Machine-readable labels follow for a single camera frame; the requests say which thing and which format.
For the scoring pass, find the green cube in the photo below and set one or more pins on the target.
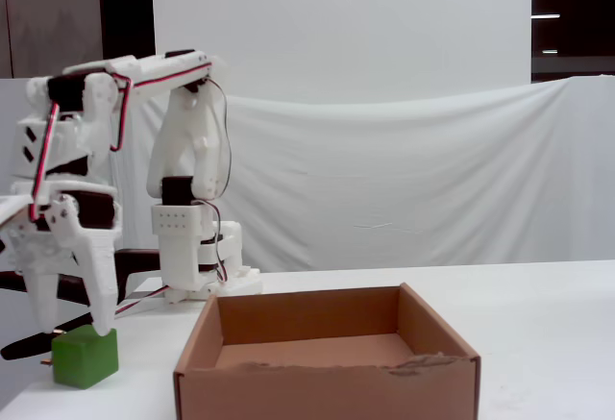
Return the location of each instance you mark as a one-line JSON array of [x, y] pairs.
[[84, 362]]

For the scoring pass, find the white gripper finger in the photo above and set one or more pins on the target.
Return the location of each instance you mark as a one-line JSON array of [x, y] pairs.
[[101, 276], [44, 300]]

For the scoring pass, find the large white backdrop board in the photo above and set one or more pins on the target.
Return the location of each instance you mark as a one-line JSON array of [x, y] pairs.
[[336, 21]]

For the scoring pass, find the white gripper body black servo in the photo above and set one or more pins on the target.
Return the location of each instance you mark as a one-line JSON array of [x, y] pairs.
[[91, 237]]

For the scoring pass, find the brown cardboard box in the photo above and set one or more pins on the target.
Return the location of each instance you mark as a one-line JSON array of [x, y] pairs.
[[327, 391]]

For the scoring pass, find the frosted glass panel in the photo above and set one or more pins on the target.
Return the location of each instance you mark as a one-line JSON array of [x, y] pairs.
[[53, 21]]

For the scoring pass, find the white draped cloth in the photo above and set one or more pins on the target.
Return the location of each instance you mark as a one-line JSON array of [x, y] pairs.
[[408, 175]]

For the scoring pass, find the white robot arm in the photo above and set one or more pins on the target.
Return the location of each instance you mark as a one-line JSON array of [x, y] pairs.
[[185, 146]]

